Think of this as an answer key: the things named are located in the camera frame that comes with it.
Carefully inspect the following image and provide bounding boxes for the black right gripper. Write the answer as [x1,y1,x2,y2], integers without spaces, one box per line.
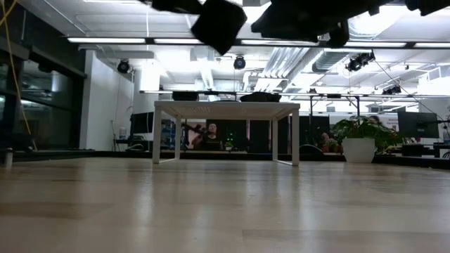
[250,0,391,48]

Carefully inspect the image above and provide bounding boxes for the black bowl stack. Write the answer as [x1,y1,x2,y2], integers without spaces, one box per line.
[240,91,283,103]

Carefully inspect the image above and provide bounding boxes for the black ceiling spot lamp cluster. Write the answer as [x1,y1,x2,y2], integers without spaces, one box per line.
[345,50,376,72]

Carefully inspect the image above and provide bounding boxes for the long linear ceiling light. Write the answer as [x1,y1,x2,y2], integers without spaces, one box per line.
[66,36,450,49]

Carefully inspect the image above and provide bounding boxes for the white perforated metal shelf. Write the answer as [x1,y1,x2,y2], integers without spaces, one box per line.
[152,100,302,167]

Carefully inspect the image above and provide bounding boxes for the black office chair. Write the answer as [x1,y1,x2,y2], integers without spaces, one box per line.
[300,143,325,155]

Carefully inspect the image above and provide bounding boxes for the black computer monitor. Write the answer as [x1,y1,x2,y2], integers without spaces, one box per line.
[397,111,441,139]
[130,111,155,135]

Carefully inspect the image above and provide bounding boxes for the green plant in white pot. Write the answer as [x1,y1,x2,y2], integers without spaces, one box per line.
[330,115,405,164]

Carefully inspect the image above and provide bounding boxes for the small white cup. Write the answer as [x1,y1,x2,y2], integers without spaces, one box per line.
[4,147,15,168]

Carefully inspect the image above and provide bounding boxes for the background black rig frame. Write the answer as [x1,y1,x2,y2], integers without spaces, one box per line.
[139,89,450,119]

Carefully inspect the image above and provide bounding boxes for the yellow extension cable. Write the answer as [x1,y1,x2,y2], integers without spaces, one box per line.
[0,0,39,152]

